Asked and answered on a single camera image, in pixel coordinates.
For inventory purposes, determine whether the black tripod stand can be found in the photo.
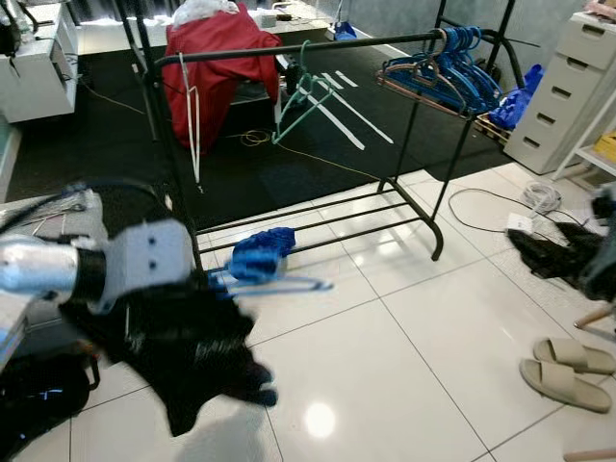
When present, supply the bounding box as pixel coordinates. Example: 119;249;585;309
117;0;162;141

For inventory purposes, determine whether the white coiled cable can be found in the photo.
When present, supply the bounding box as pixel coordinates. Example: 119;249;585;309
523;181;564;215

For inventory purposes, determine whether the blue bag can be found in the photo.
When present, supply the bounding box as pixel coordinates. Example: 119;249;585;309
489;64;546;131

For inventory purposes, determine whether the clear bag with cables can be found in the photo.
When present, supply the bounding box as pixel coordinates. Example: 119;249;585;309
17;190;99;234

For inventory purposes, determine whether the white crumpled cloth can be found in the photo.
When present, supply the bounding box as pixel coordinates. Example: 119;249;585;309
173;0;242;25

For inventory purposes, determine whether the red garment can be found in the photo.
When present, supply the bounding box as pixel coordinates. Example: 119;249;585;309
162;8;282;153

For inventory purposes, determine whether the black rumpled bag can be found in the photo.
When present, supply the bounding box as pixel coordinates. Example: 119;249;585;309
0;0;25;54

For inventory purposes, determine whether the blue wire hanger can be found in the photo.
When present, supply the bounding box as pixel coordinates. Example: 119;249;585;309
205;268;335;297

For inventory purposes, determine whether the black metal clothes rack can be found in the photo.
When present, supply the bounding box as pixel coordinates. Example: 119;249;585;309
125;0;540;275

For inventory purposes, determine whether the white drawer cabinet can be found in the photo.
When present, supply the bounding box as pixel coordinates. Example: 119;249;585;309
502;10;616;176

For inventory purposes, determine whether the blue hanger bunch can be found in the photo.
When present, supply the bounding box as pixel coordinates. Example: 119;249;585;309
378;27;503;118

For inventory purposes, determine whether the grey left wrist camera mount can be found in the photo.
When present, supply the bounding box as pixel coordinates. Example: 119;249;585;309
101;219;193;299

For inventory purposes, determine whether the green hanger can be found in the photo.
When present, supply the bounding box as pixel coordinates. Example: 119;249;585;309
272;40;336;145

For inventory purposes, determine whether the yellow cord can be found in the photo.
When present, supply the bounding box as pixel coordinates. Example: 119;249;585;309
239;128;388;184

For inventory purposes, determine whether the black floor mat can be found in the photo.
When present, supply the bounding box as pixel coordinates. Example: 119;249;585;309
0;38;545;232

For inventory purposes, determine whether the beige slipper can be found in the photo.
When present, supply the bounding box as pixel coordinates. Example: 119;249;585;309
520;358;613;415
532;337;616;376

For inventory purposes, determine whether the white hanger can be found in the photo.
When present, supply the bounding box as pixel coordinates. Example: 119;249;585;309
176;53;205;186

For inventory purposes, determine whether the white metal shelf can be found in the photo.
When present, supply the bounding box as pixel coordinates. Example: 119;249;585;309
553;91;616;193

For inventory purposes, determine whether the white power adapter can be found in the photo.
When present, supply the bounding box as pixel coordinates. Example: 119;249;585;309
507;212;535;234

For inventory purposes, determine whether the blue cloth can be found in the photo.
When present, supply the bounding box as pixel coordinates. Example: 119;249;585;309
229;227;297;285

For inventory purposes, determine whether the black floor cable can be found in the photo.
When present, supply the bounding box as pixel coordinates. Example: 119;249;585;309
448;186;578;237

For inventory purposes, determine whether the wooden chair leg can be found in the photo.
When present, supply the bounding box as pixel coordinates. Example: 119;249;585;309
575;304;616;330

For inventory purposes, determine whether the black garment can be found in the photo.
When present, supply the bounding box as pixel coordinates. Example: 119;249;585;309
60;274;280;439

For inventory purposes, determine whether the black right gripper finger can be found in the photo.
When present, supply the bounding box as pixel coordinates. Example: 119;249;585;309
507;229;577;286
539;223;590;253

